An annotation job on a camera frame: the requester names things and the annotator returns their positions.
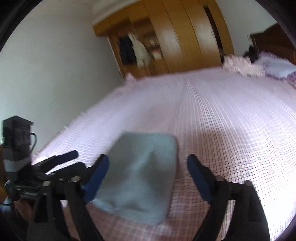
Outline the person's left hand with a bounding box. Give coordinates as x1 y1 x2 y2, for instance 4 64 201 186
1 195 33 222

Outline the pink checked bed sheet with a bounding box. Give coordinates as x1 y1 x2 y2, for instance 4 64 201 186
33 68 295 240

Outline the black hanging garment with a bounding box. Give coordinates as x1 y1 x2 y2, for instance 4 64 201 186
117 36 137 65

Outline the wooden wardrobe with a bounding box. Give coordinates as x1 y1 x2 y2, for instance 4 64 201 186
93 1 234 78

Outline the pink crumpled clothes pile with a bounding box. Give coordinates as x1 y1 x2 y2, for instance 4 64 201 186
222 55 265 78

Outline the lilac ruffled pillow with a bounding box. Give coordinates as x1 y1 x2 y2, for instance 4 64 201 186
255 51 295 80

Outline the black garment by headboard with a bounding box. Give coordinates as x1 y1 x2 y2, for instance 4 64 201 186
243 45 259 63

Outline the dark wooden headboard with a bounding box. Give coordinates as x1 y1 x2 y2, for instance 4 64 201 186
250 24 295 64

